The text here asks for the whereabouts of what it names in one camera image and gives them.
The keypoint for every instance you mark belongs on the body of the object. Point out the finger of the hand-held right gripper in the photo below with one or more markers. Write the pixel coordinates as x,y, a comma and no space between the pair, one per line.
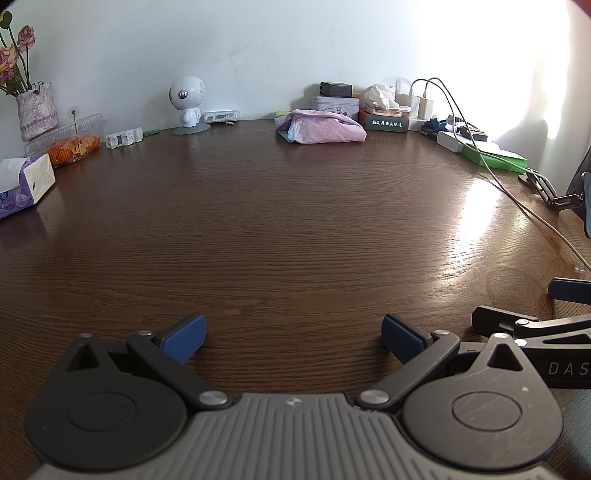
568,288
494,318

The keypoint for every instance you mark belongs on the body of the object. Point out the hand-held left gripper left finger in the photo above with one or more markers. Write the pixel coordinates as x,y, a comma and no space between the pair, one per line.
184,339

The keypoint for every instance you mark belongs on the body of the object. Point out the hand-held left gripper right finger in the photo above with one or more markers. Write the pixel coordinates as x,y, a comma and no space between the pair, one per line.
401,339

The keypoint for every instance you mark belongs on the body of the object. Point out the pink and blue mesh garment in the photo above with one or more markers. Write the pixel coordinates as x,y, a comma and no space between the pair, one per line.
323,127

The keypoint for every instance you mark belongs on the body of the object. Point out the black phone stand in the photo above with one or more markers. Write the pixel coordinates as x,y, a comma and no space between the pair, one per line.
545,187

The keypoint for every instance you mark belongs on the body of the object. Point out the dark chair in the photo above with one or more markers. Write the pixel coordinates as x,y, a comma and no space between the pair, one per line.
582,161

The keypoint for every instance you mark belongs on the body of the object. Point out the black flat device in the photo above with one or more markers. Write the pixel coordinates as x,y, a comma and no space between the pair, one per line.
473,133

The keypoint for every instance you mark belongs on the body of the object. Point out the white power bank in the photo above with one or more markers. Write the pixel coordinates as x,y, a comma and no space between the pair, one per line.
450,141

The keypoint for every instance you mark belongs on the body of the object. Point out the blue cloth item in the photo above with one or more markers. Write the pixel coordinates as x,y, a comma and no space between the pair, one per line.
434,127

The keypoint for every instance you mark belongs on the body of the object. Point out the small green strip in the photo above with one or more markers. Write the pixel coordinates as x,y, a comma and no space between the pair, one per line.
150,133

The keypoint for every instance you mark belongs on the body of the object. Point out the white plastic holder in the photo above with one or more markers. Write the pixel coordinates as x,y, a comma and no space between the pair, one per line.
123,138

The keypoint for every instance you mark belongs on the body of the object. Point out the dark green labelled box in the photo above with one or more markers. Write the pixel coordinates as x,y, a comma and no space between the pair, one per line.
387,123

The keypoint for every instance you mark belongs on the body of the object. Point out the orange fruit pieces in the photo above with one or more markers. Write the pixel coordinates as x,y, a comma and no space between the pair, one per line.
74,150

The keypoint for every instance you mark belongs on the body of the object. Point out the purple tissue pack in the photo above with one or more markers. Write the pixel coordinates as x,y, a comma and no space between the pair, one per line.
27,184

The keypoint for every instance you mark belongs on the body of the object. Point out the white rectangular device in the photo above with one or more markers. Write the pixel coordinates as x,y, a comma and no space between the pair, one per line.
221,116

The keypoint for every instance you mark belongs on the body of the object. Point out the pink box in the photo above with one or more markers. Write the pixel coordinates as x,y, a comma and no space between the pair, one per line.
399,110

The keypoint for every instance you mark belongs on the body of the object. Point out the clear plastic container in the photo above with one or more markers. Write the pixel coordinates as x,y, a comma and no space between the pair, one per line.
90,124

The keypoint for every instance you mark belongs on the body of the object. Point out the printed tin box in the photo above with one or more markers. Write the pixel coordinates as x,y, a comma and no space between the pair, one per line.
337,104

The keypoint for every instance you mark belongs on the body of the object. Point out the crumpled white tissue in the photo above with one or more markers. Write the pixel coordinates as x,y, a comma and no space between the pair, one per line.
381,96

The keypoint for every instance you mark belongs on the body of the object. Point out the white astronaut figure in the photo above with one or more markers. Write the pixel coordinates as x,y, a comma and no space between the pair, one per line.
187,94

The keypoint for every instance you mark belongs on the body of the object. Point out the thin metal stick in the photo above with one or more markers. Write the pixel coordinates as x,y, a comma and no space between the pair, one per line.
74,121

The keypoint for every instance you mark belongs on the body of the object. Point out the black charger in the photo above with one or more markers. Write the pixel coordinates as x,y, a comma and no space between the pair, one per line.
336,89

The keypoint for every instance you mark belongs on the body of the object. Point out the white textured vase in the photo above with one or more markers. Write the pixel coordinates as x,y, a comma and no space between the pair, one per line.
37,113

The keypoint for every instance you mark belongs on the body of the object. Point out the dried pink flowers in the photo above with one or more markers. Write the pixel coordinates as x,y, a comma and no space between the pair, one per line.
14,50

